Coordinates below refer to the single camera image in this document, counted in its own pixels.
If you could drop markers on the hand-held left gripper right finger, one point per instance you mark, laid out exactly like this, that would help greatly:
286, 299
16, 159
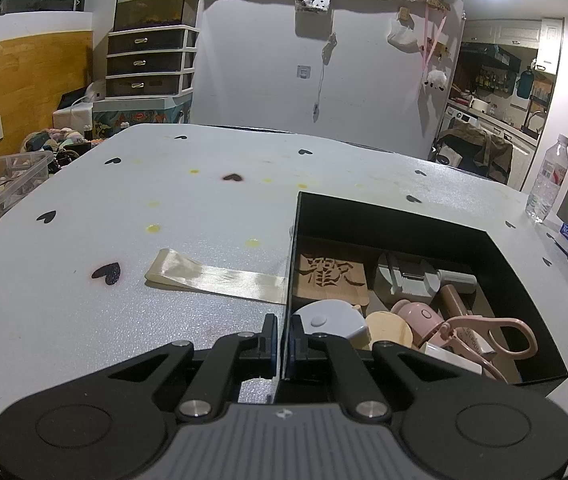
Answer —
294, 347

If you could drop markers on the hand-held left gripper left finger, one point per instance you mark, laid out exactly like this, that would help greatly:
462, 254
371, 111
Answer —
274, 347

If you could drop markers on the white round disc device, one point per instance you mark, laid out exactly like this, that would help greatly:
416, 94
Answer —
334, 325

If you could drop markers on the carved wooden block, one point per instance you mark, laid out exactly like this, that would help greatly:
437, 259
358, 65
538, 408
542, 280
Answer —
331, 280

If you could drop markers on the rounded light wooden piece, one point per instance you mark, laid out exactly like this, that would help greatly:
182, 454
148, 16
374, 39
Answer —
389, 330

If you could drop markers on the white plastic cylinder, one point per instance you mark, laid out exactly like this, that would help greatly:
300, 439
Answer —
459, 280

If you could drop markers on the brown cylinder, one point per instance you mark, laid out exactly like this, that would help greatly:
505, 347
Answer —
456, 300

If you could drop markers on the small white box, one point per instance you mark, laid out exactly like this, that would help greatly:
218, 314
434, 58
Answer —
451, 352

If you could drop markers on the black storage box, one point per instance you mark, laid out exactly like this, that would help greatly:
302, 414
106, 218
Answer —
399, 220

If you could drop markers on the clear water bottle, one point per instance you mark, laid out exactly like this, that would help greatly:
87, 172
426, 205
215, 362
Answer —
549, 175

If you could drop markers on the beige tape strip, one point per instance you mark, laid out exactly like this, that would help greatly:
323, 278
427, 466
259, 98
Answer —
204, 275

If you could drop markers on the chair with jacket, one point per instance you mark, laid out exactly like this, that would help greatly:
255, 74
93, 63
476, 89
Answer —
479, 147

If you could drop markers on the washing machine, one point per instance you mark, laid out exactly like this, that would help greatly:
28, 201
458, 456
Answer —
459, 117

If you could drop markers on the white plush sheep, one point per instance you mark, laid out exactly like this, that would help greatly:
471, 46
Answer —
435, 80

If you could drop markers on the pink ribbon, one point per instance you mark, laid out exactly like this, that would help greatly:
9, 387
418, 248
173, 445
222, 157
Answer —
424, 52

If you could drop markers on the white hanging bag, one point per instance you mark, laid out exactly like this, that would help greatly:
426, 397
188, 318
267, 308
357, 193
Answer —
403, 37

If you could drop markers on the plush toy pile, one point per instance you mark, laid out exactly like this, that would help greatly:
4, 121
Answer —
49, 140

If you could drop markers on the white drawer unit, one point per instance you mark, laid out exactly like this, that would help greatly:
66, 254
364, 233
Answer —
144, 62

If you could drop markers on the clear plastic bin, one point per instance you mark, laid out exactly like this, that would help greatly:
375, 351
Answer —
9, 180

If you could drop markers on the glass fish tank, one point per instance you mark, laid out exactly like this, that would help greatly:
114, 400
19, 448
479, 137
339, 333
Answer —
154, 10

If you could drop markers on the tall white wall cabinet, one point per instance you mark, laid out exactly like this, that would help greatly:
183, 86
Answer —
549, 45

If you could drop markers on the row of kitchen wall cabinets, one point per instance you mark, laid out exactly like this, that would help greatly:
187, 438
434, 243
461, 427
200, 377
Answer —
499, 32

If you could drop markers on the grey wall plate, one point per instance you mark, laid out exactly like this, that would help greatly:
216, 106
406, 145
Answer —
304, 72

